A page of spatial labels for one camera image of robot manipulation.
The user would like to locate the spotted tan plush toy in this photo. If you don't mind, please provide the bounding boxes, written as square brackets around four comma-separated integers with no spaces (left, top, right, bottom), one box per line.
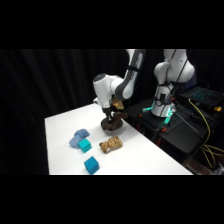
[98,135,124,155]

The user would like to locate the tan wrist cable connector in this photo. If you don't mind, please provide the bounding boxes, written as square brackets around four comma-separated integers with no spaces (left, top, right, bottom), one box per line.
[112,99,125,111]

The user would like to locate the small teal cube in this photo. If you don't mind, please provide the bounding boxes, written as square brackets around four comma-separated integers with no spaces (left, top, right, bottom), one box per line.
[78,138,93,154]

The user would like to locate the brown deer plush toy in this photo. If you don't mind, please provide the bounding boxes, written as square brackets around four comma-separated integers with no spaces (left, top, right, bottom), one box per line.
[102,111,129,131]

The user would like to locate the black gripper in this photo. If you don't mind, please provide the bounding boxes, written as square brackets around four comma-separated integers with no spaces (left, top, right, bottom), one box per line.
[101,103,115,124]

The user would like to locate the large teal cube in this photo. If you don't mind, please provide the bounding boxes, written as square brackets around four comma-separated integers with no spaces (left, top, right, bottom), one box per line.
[83,155,101,176]

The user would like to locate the black laptop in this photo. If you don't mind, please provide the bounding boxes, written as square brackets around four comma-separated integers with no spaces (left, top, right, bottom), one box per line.
[181,85,224,108]

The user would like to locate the grey bowl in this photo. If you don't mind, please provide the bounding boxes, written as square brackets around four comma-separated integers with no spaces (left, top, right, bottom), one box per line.
[100,119,126,136]

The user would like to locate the black robot stand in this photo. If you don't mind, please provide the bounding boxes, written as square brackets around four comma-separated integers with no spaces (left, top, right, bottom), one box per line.
[123,97,224,165]

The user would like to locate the yellow cable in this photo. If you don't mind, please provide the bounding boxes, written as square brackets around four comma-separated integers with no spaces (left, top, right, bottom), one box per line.
[187,98,224,169]

